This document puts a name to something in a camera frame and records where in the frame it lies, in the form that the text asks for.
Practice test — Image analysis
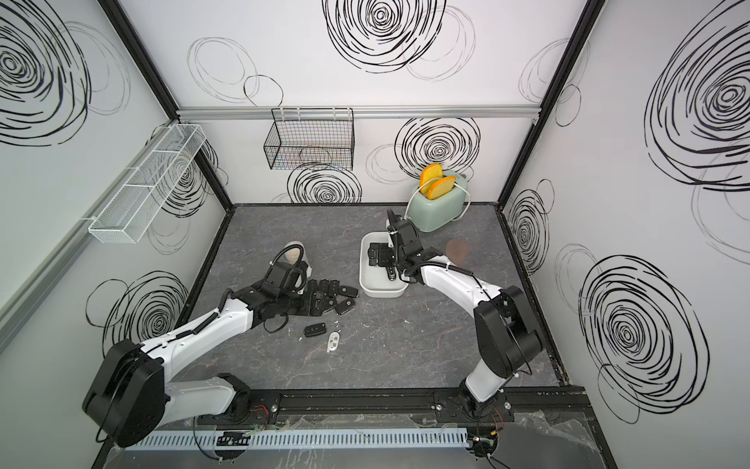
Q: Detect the white storage box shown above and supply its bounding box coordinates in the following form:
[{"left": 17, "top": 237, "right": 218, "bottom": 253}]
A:
[{"left": 359, "top": 232, "right": 408, "bottom": 299}]

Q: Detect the black flip key lone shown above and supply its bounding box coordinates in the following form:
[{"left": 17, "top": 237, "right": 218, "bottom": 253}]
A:
[{"left": 303, "top": 322, "right": 327, "bottom": 338}]

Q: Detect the white car key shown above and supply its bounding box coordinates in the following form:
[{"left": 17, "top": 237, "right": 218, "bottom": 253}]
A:
[{"left": 326, "top": 331, "right": 340, "bottom": 353}]

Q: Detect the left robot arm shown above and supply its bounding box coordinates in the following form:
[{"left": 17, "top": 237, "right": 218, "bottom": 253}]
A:
[{"left": 82, "top": 260, "right": 312, "bottom": 448}]

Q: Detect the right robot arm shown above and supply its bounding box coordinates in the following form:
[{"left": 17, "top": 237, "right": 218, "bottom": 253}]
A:
[{"left": 385, "top": 209, "right": 545, "bottom": 412}]

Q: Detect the black VW key left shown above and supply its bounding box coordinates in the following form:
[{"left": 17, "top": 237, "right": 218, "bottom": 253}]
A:
[{"left": 310, "top": 297, "right": 330, "bottom": 317}]

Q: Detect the black vw key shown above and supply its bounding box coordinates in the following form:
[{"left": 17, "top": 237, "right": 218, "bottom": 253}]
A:
[
  {"left": 335, "top": 298, "right": 357, "bottom": 316},
  {"left": 338, "top": 285, "right": 359, "bottom": 298},
  {"left": 310, "top": 297, "right": 330, "bottom": 317}
]

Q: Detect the black VW key right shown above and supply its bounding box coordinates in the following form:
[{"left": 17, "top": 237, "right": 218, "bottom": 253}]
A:
[{"left": 335, "top": 298, "right": 357, "bottom": 316}]

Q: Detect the black VW key upper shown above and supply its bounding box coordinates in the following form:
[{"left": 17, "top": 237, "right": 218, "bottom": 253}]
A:
[{"left": 338, "top": 285, "right": 359, "bottom": 298}]

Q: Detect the mint green toaster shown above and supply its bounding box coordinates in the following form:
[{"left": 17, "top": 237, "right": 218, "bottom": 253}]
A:
[{"left": 404, "top": 171, "right": 472, "bottom": 233}]

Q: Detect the clear jar of grains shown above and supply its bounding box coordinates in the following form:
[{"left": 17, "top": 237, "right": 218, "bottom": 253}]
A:
[{"left": 284, "top": 240, "right": 313, "bottom": 277}]

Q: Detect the brown translucent lid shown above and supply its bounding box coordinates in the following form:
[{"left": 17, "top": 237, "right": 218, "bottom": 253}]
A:
[{"left": 445, "top": 238, "right": 471, "bottom": 266}]

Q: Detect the front orange toast slice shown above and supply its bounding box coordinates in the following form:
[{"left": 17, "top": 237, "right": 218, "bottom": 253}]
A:
[{"left": 425, "top": 176, "right": 456, "bottom": 200}]

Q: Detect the orange toast slice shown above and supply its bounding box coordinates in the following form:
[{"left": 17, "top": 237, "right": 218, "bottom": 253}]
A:
[
  {"left": 425, "top": 176, "right": 456, "bottom": 200},
  {"left": 419, "top": 163, "right": 443, "bottom": 193}
]

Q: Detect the rear orange toast slice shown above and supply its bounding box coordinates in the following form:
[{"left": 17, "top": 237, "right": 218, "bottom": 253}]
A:
[{"left": 419, "top": 163, "right": 443, "bottom": 193}]

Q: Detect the white toaster cable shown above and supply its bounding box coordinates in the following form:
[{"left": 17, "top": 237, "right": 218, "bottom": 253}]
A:
[{"left": 402, "top": 183, "right": 472, "bottom": 227}]

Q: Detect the black wire basket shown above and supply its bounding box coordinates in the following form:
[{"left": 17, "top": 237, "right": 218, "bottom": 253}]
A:
[{"left": 263, "top": 107, "right": 355, "bottom": 170}]

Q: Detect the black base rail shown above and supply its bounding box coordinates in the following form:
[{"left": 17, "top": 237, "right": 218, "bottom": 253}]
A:
[{"left": 198, "top": 386, "right": 590, "bottom": 427}]

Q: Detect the white mesh wall shelf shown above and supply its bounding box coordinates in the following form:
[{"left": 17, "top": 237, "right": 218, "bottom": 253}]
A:
[{"left": 88, "top": 124, "right": 207, "bottom": 243}]

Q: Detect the white slotted cable duct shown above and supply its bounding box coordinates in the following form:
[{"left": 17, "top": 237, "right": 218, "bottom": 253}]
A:
[{"left": 130, "top": 428, "right": 472, "bottom": 451}]

